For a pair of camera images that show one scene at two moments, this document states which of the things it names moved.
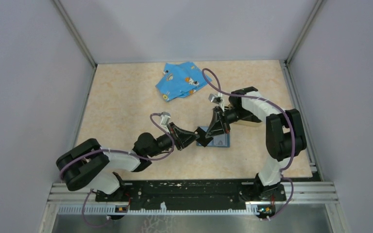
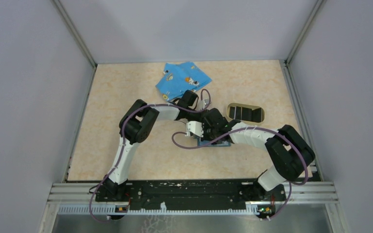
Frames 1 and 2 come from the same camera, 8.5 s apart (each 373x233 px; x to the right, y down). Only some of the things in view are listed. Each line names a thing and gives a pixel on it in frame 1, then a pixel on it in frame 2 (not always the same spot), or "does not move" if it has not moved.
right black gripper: x=219 y=124 to x=205 y=125
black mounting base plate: x=194 y=195 does not move
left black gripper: x=184 y=138 to x=201 y=116
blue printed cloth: x=180 y=80 does not move
